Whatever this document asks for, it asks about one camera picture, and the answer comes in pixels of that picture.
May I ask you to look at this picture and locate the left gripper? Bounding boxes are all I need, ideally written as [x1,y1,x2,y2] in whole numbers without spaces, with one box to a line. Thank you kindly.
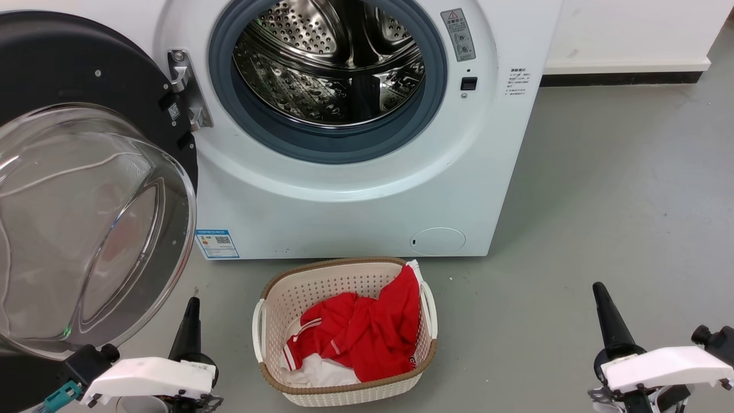
[80,289,224,413]

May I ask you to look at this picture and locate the round white filter cover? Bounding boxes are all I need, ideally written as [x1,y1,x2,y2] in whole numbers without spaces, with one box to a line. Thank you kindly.
[409,227,466,256]

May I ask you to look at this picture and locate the white front-load washing machine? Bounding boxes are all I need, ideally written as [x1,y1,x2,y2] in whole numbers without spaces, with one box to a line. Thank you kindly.
[0,0,565,260]

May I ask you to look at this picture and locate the metal door hinge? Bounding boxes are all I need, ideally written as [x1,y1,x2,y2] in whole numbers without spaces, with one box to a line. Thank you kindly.
[166,49,214,133]

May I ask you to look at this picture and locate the teal camera cable connector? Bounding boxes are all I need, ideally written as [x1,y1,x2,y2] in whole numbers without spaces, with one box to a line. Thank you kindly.
[34,380,83,413]

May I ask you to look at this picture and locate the grey warning sticker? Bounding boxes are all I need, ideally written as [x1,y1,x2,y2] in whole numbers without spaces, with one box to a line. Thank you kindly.
[440,8,477,63]

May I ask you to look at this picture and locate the beige perforated laundry basket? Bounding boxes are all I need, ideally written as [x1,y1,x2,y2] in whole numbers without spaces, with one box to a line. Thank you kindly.
[252,256,439,408]

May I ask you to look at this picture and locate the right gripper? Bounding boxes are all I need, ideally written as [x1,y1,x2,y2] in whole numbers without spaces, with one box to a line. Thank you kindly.
[588,282,734,413]

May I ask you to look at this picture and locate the black round glass washer door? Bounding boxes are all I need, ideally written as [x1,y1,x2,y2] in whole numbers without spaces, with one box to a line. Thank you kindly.
[0,10,200,413]

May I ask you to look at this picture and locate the blue energy label sticker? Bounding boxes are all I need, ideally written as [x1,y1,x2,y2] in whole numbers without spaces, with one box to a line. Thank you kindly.
[194,229,240,260]

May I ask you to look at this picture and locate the white garment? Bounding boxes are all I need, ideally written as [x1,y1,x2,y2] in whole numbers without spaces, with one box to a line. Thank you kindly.
[279,352,362,389]

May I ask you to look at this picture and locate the perforated steel washer drum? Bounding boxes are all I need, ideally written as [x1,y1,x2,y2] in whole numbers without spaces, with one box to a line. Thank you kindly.
[232,0,427,128]

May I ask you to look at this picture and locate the red garment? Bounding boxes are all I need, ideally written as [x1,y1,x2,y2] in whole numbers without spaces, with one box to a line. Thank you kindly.
[285,264,421,383]

